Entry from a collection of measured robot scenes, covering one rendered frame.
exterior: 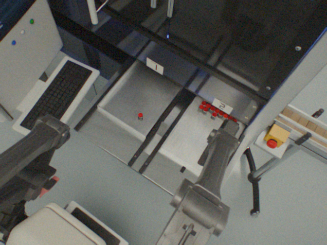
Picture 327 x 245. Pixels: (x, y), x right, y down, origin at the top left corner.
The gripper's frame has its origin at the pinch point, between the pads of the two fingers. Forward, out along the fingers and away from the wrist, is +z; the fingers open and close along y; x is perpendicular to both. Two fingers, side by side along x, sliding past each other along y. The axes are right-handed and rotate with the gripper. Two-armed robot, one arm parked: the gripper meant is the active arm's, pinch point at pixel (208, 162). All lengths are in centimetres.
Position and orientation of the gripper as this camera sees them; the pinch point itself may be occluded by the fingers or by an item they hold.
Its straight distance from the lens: 122.5
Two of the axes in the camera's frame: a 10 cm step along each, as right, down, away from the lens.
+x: -8.4, -5.2, 1.7
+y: 5.4, -7.7, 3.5
